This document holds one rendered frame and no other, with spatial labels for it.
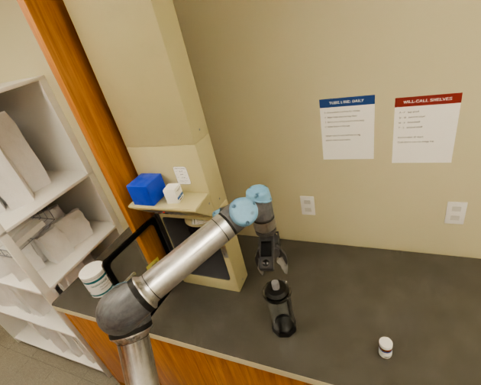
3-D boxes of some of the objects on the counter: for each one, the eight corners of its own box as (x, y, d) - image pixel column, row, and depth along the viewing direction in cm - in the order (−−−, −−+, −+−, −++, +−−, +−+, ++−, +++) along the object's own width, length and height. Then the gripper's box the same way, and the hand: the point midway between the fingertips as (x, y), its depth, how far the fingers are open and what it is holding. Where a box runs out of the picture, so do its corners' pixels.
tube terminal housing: (204, 248, 180) (160, 123, 140) (256, 255, 166) (224, 118, 127) (183, 282, 161) (125, 147, 122) (240, 292, 148) (195, 144, 108)
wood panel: (204, 231, 194) (113, -41, 123) (209, 231, 193) (118, -43, 121) (162, 292, 157) (-6, -44, 86) (166, 294, 156) (0, -47, 85)
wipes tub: (102, 277, 177) (91, 258, 169) (120, 281, 171) (108, 261, 164) (85, 296, 167) (72, 276, 159) (103, 300, 162) (90, 280, 154)
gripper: (286, 216, 106) (293, 260, 117) (246, 220, 109) (256, 263, 120) (286, 232, 99) (294, 277, 110) (243, 236, 102) (255, 279, 113)
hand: (273, 273), depth 112 cm, fingers open, 8 cm apart
